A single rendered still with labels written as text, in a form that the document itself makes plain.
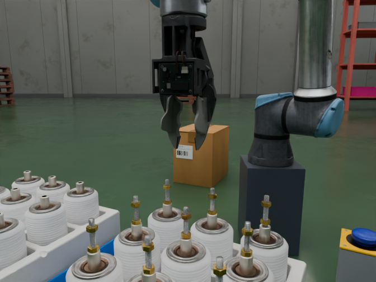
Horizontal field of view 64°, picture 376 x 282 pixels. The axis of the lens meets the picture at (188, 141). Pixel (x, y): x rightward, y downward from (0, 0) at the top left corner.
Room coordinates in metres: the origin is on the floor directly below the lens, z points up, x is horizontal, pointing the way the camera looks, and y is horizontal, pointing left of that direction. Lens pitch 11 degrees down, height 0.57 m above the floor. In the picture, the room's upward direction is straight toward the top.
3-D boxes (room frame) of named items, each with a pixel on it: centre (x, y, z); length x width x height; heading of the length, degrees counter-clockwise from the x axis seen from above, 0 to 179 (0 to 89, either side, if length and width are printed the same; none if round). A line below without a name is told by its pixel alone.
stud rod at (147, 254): (0.42, 0.06, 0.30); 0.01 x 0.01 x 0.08
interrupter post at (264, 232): (0.57, -0.16, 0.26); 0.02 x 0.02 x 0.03
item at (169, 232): (0.68, 0.05, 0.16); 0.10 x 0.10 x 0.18
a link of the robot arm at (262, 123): (0.99, -0.29, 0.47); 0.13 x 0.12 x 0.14; 46
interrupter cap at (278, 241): (0.57, -0.16, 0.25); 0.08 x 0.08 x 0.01
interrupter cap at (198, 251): (0.52, 0.00, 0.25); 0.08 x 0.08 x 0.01
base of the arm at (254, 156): (1.00, -0.28, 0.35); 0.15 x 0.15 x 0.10
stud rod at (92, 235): (0.48, 0.16, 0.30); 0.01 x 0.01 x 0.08
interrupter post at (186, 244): (0.52, 0.00, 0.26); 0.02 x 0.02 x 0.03
